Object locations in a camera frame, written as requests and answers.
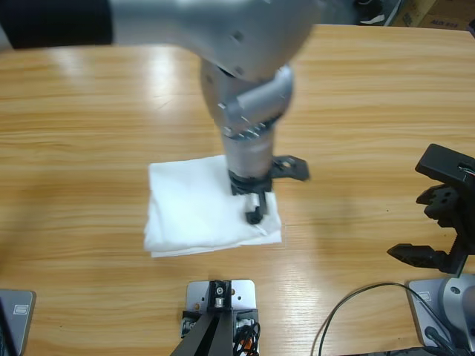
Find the white Unitree T-shirt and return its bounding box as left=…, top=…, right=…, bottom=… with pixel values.
left=142, top=154, right=284, bottom=259

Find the white block with dark post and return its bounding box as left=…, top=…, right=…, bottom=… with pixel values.
left=178, top=279, right=262, bottom=356

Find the black cable at base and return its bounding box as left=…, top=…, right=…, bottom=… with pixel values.
left=310, top=281, right=453, bottom=356

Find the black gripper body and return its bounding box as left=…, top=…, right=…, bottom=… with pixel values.
left=227, top=168, right=278, bottom=198
left=414, top=178, right=475, bottom=277

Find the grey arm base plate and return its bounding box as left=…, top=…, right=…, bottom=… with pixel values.
left=0, top=289, right=35, bottom=356
left=407, top=274, right=475, bottom=351

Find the black white shoe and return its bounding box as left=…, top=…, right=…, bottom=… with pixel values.
left=353, top=0, right=388, bottom=24

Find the brown cardboard box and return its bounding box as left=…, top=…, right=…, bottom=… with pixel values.
left=393, top=0, right=475, bottom=32

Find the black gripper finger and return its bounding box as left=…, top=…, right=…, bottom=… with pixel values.
left=244, top=190, right=269, bottom=225
left=270, top=155, right=311, bottom=183
left=386, top=243, right=451, bottom=272
left=413, top=144, right=475, bottom=186

